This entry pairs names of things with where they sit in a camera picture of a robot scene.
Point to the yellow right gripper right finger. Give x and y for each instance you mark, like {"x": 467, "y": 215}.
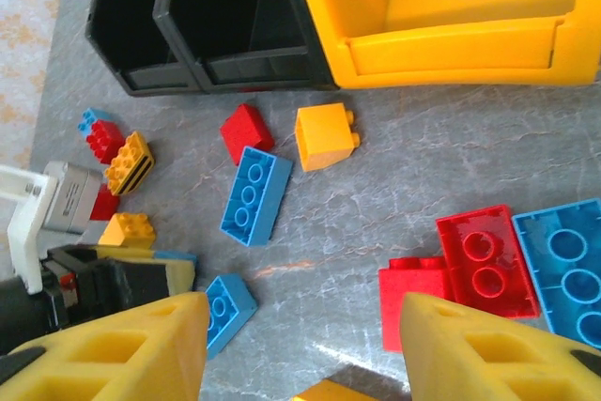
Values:
{"x": 493, "y": 363}

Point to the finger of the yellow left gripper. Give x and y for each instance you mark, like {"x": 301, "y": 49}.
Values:
{"x": 127, "y": 253}
{"x": 141, "y": 281}

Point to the small blue lego brick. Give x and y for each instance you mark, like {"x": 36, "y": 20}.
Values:
{"x": 178, "y": 256}

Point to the yellow plastic bin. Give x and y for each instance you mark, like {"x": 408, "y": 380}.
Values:
{"x": 446, "y": 49}

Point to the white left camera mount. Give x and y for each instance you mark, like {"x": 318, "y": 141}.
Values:
{"x": 21, "y": 232}

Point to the red lego brick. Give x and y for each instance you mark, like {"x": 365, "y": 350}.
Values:
{"x": 399, "y": 297}
{"x": 105, "y": 204}
{"x": 105, "y": 140}
{"x": 246, "y": 133}
{"x": 488, "y": 251}

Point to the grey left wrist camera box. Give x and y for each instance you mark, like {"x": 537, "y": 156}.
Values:
{"x": 70, "y": 196}

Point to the black plastic bin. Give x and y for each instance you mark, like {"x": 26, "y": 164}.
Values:
{"x": 127, "y": 6}
{"x": 225, "y": 6}

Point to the yellow black striped lego brick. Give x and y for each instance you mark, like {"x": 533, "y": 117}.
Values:
{"x": 127, "y": 164}

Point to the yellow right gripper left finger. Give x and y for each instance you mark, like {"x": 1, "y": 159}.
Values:
{"x": 117, "y": 363}

